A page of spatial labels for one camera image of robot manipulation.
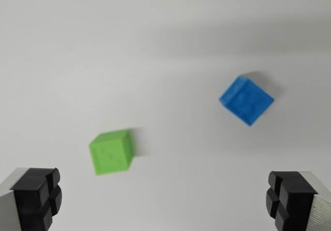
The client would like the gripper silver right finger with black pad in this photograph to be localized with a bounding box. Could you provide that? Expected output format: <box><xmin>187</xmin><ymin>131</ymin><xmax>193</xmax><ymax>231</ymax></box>
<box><xmin>265</xmin><ymin>171</ymin><xmax>331</xmax><ymax>231</ymax></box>

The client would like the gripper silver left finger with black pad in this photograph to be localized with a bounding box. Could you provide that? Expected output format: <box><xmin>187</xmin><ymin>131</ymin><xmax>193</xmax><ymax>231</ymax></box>
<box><xmin>0</xmin><ymin>167</ymin><xmax>63</xmax><ymax>231</ymax></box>

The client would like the green soft toy cube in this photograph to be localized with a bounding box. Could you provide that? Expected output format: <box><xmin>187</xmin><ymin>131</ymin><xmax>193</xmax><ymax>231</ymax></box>
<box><xmin>88</xmin><ymin>129</ymin><xmax>134</xmax><ymax>176</ymax></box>

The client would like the blue soft toy cube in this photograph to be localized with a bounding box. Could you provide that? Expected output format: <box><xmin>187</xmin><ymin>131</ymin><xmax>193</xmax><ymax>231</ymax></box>
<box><xmin>218</xmin><ymin>75</ymin><xmax>275</xmax><ymax>127</ymax></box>

